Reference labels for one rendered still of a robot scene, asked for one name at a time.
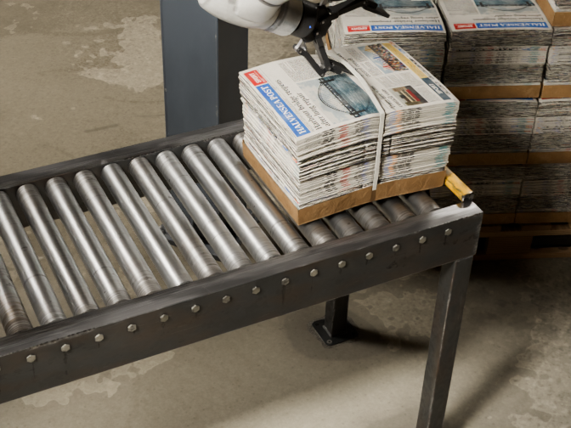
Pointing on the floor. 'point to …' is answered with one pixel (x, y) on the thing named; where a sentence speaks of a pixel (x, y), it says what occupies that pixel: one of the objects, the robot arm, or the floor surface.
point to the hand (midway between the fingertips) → (366, 41)
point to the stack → (494, 178)
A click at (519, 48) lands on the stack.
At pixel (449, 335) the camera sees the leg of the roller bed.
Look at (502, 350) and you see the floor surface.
